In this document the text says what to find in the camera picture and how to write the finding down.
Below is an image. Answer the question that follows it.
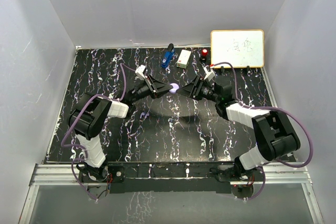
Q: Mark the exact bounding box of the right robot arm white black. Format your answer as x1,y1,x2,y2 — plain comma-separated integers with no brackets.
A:
176,76,301,180

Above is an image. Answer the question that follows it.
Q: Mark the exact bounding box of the purple round earbud case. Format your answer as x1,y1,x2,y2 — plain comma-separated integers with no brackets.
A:
169,83,180,94

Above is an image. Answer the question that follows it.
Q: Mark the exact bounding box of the black front base bar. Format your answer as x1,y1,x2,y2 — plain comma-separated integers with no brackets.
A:
77,162,265,197

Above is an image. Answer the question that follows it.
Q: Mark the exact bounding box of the white rectangular box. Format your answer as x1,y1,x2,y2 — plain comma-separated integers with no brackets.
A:
176,49,191,69

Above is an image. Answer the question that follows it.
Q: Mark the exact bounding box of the aluminium frame rail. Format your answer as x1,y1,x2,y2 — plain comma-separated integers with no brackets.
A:
19,163,324,223

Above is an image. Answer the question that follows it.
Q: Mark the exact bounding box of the white board wooden frame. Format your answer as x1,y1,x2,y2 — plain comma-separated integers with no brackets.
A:
211,29,265,68

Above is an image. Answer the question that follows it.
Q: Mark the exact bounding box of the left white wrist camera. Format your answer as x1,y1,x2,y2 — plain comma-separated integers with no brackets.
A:
135,65,147,81

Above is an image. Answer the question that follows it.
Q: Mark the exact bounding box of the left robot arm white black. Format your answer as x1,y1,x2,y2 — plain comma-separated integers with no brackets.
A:
68,75,174,182

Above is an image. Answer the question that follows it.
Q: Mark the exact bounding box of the blue black tool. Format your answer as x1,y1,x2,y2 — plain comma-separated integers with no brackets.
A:
161,43,175,68

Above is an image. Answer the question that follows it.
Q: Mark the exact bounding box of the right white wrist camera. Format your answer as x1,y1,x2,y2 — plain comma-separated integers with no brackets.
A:
203,66,215,82

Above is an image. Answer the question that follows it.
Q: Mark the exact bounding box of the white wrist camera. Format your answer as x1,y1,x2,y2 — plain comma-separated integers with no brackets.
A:
203,66,215,82
135,65,147,81

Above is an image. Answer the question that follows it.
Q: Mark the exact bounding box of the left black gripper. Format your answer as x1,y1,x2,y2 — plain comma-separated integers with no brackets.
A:
131,75,173,103

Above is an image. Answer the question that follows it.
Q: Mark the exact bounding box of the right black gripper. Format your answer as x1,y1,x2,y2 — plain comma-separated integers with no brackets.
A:
176,75,221,103

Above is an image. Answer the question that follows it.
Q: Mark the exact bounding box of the red emergency button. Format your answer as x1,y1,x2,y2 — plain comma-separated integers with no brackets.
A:
200,48,208,62

